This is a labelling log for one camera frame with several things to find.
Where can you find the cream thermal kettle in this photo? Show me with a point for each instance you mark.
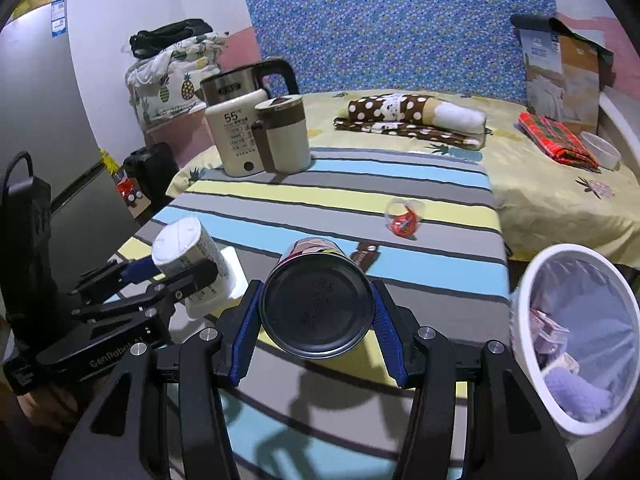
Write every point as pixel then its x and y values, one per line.
pixel 235 140

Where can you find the striped cloth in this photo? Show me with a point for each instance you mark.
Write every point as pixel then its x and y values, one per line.
pixel 325 195

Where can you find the white paper cup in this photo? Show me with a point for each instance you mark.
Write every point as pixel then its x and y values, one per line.
pixel 180 240

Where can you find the person's left hand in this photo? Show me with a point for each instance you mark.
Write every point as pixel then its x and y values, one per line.
pixel 40 410

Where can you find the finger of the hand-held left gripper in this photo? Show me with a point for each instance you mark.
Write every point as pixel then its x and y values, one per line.
pixel 200 275
pixel 140 269

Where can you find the white bowl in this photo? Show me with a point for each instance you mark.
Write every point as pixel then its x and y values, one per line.
pixel 602 152

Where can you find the red clear plastic capsule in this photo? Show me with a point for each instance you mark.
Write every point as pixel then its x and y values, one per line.
pixel 405 220

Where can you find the lavender knitted cloth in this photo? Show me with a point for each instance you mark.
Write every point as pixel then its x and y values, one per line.
pixel 577 395

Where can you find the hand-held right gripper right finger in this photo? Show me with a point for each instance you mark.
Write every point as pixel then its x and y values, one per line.
pixel 390 335

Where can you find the blue patterned headboard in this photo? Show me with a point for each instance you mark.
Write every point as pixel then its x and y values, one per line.
pixel 400 30

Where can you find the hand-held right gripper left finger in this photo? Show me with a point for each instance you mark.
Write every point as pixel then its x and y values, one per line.
pixel 245 335

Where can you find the brown polka dot rolled pillow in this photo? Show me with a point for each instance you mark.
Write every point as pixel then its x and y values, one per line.
pixel 400 107

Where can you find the cream jug with brown band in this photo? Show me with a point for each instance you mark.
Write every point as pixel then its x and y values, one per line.
pixel 287 140

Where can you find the printed cardboard box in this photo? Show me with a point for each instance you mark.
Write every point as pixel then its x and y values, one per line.
pixel 560 75

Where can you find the red plaid folded cloth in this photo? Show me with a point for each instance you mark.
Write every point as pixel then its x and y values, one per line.
pixel 555 140

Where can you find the red printed box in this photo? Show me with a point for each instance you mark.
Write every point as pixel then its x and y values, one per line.
pixel 130 190

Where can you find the pineapple print bag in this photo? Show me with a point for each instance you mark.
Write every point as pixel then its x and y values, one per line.
pixel 170 87

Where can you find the grey refrigerator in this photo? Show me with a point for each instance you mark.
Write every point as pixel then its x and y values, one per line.
pixel 45 110

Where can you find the yellow bedsheet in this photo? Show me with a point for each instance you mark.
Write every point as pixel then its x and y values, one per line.
pixel 545 200

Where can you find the black bag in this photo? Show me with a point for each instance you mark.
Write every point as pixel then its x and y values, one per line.
pixel 165 37

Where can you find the black case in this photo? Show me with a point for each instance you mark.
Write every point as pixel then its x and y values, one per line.
pixel 152 170

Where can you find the steel electric kettle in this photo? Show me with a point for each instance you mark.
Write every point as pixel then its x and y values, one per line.
pixel 235 82

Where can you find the brown polka dot folded blanket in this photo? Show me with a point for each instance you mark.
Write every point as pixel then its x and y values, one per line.
pixel 425 136

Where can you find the white wastebasket with clear liner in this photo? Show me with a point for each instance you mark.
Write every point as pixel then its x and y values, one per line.
pixel 525 360

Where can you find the brown snack wrapper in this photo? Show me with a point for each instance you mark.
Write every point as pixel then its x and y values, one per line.
pixel 364 256

